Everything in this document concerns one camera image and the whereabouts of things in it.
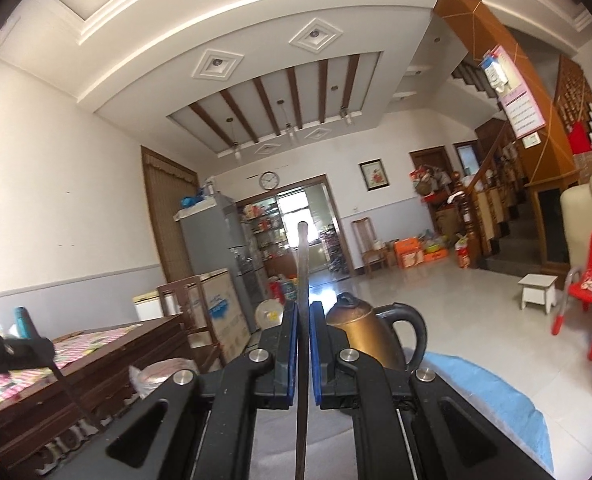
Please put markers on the wall calendar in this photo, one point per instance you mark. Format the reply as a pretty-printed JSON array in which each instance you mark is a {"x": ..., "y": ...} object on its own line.
[{"x": 517, "y": 101}]

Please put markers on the small white fan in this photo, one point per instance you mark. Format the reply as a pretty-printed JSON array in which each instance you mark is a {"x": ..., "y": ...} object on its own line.
[{"x": 268, "y": 314}]

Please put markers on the blue table cover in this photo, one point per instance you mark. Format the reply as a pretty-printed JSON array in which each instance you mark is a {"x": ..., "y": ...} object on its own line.
[{"x": 506, "y": 407}]

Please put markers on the bronze electric kettle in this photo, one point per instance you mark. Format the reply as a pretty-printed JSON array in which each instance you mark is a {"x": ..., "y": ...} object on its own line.
[{"x": 371, "y": 330}]

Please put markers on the dark chopstick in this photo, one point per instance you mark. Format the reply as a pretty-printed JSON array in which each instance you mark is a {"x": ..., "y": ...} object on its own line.
[{"x": 303, "y": 350}]

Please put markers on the checkered cabinet cloth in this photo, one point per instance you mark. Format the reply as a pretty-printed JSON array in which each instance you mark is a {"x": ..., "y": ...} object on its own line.
[{"x": 71, "y": 349}]

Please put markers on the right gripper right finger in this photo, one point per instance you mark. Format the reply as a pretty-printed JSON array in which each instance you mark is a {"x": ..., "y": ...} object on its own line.
[{"x": 408, "y": 423}]

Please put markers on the brown window blind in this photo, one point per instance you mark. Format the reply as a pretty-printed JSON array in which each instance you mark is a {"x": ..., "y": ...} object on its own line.
[{"x": 166, "y": 183}]

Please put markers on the framed flower picture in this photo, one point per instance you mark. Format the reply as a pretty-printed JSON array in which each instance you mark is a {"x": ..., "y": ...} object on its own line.
[{"x": 374, "y": 174}]

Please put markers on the cream sofa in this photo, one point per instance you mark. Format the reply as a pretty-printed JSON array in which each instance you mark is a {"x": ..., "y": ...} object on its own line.
[{"x": 576, "y": 205}]

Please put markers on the grey refrigerator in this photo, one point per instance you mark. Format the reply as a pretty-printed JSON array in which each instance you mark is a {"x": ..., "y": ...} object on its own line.
[{"x": 216, "y": 237}]

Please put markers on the small white stool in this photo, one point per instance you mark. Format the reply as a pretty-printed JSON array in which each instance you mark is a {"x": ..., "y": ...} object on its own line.
[{"x": 539, "y": 289}]

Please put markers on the clear plastic bag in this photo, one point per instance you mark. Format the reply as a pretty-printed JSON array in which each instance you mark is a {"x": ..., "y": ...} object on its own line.
[{"x": 145, "y": 381}]

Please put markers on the wooden dining chair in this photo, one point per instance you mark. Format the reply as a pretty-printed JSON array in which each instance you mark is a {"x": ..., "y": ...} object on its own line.
[{"x": 187, "y": 298}]

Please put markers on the wooden staircase railing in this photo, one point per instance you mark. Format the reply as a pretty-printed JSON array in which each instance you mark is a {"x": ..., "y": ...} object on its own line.
[{"x": 487, "y": 200}]

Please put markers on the grey table cloth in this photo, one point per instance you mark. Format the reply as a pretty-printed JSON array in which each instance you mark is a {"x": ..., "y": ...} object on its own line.
[{"x": 361, "y": 442}]

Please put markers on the teal thermos bottle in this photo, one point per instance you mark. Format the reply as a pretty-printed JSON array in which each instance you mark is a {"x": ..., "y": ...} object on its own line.
[{"x": 24, "y": 324}]

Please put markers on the round wall clock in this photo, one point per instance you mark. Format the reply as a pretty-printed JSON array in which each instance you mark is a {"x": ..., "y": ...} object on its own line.
[{"x": 269, "y": 180}]

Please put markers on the orange cardboard box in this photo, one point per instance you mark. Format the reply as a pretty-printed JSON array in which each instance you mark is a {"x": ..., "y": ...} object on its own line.
[{"x": 409, "y": 253}]

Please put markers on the dark carved wooden cabinet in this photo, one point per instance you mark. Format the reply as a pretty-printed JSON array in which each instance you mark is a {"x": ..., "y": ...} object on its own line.
[{"x": 44, "y": 419}]

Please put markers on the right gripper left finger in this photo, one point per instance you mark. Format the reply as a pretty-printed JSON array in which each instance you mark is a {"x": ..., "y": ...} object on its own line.
[{"x": 197, "y": 426}]

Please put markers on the wooden chair by wall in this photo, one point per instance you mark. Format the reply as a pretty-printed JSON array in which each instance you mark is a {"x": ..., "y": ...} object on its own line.
[{"x": 373, "y": 251}]

